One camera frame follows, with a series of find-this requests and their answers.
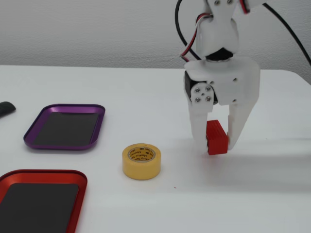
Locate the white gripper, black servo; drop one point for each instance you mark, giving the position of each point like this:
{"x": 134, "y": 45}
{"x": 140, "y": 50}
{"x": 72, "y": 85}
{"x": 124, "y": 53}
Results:
{"x": 231, "y": 83}

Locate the red studded block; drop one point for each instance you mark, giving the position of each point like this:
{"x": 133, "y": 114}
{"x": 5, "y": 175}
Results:
{"x": 217, "y": 143}

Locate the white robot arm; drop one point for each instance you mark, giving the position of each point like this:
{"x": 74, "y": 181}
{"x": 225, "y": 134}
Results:
{"x": 218, "y": 29}

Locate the yellow masking tape roll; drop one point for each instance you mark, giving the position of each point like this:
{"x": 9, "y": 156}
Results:
{"x": 141, "y": 170}

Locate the purple metal tray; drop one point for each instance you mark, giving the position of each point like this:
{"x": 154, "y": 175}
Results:
{"x": 65, "y": 128}

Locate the red metal tray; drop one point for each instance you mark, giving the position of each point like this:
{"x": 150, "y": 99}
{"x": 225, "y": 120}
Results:
{"x": 36, "y": 206}

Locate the black rounded object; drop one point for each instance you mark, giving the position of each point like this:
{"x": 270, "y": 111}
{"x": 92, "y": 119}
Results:
{"x": 6, "y": 108}

